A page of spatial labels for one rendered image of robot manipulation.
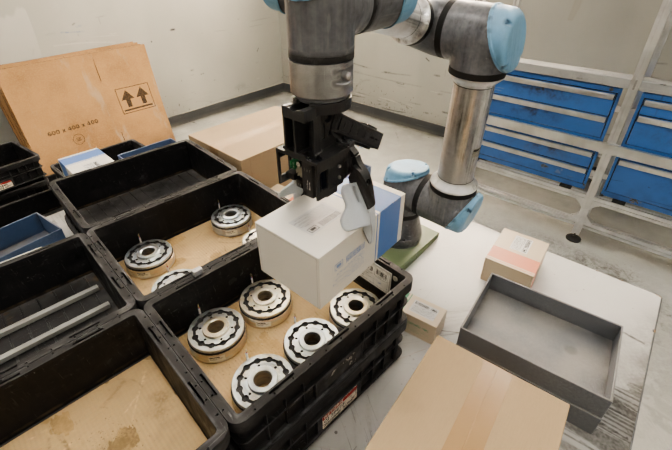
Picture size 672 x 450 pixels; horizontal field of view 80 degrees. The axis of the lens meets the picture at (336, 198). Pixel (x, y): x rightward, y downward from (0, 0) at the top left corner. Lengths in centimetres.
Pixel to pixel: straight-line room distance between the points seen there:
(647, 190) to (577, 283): 135
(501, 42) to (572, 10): 244
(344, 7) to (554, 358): 78
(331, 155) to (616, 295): 95
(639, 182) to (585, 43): 113
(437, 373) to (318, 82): 51
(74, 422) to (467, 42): 93
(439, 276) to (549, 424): 51
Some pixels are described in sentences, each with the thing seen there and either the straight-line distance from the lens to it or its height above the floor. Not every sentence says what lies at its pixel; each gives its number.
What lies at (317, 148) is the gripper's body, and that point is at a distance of 48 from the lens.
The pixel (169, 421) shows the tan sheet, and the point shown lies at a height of 83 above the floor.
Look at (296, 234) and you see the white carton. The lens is 53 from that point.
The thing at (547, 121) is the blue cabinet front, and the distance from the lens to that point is 250.
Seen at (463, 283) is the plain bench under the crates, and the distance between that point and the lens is 113.
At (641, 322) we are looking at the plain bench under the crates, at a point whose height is 70.
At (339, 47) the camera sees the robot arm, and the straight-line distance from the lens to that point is 45.
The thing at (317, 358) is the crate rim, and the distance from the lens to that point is 65.
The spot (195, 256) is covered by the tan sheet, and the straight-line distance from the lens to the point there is 102.
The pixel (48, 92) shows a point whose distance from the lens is 351.
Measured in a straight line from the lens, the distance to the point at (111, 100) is 363.
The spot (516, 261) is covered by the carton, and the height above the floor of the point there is 77.
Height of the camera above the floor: 146
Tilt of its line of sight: 32 degrees down
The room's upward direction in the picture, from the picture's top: straight up
